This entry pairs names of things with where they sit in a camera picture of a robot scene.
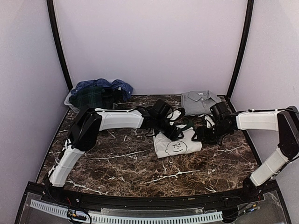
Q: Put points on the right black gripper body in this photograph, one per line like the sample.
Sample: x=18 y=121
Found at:
x=212 y=136

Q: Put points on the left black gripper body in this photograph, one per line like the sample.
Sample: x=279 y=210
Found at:
x=169 y=133

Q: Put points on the white and green raglan shirt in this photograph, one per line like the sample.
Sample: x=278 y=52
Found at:
x=164 y=147

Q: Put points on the dark green plaid garment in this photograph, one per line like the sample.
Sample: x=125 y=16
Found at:
x=89 y=96

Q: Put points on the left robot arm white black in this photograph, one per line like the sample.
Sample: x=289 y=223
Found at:
x=86 y=126

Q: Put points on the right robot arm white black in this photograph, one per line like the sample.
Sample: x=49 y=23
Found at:
x=284 y=121

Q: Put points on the white perforated laundry basket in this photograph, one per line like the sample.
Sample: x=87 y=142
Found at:
x=67 y=103

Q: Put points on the folded grey polo shirt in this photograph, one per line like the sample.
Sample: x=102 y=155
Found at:
x=198 y=102

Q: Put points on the black garment in basket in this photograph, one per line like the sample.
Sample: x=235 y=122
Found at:
x=110 y=97

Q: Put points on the blue checkered shirt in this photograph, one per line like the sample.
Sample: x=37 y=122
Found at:
x=117 y=84

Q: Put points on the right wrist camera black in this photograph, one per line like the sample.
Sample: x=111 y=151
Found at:
x=219 y=111

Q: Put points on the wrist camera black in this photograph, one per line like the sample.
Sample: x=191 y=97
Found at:
x=161 y=107
x=219 y=111

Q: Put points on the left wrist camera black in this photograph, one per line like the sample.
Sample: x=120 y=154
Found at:
x=161 y=107

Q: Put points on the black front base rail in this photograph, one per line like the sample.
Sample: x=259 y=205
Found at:
x=219 y=201

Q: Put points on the right black frame post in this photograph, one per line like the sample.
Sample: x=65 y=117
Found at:
x=242 y=47

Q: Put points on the black frame post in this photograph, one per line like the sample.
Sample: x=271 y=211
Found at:
x=58 y=44
x=242 y=47

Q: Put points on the white slotted cable duct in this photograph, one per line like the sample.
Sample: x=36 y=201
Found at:
x=118 y=216

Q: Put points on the left black frame post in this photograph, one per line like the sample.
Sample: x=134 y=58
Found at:
x=58 y=44

